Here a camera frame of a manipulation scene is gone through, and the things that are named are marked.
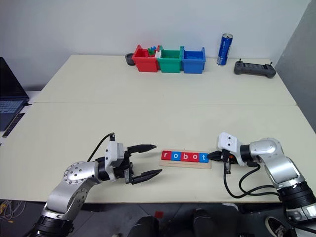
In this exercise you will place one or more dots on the blue plastic bin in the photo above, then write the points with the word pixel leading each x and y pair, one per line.
pixel 193 65

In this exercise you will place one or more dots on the blue toy brick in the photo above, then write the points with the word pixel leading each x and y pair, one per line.
pixel 154 48

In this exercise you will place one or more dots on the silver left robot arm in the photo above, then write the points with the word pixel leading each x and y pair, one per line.
pixel 74 180

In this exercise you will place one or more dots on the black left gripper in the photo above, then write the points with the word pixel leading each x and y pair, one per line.
pixel 124 169

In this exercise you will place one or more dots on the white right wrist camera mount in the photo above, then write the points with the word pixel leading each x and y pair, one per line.
pixel 228 143

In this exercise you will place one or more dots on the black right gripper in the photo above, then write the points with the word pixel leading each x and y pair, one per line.
pixel 228 160

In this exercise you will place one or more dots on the blue letter tile t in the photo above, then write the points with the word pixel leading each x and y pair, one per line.
pixel 203 157

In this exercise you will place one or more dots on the green plastic bin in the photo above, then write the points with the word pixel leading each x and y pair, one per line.
pixel 171 64

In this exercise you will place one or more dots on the red letter tile r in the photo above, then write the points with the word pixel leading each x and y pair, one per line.
pixel 166 155

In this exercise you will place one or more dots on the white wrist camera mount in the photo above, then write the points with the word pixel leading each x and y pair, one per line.
pixel 228 143
pixel 112 154

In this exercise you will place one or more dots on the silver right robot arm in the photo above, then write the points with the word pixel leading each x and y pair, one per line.
pixel 284 170

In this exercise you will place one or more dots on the dark rounded shape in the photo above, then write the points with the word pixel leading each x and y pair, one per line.
pixel 144 227
pixel 206 223

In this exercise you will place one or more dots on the red plastic bin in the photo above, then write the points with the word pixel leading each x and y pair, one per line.
pixel 146 64

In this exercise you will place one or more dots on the white and red toy brick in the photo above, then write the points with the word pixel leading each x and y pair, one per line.
pixel 158 51

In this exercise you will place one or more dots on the black shoe white sole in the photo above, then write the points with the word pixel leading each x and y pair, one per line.
pixel 277 227

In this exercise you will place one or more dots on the red letter tile b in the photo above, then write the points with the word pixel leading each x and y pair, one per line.
pixel 185 156

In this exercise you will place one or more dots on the dark laptop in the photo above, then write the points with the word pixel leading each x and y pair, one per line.
pixel 10 98

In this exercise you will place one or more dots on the red letter tile o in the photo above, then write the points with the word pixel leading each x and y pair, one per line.
pixel 194 157

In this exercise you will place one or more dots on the grey remote controller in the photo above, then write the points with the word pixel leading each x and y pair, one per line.
pixel 255 70

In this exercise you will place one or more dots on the blue drink can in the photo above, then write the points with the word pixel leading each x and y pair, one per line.
pixel 224 50

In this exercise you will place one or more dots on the wooden letter tray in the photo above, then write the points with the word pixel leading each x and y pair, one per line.
pixel 185 165

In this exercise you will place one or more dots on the red floor marker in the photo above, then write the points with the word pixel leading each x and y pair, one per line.
pixel 159 214

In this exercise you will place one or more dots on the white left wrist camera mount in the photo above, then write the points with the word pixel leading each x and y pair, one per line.
pixel 112 154

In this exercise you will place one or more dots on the blue letter tile o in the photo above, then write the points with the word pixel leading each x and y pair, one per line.
pixel 175 156

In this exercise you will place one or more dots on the black round container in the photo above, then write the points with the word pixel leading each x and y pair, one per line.
pixel 129 60

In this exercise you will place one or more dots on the green toy brick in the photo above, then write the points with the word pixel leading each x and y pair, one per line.
pixel 150 51

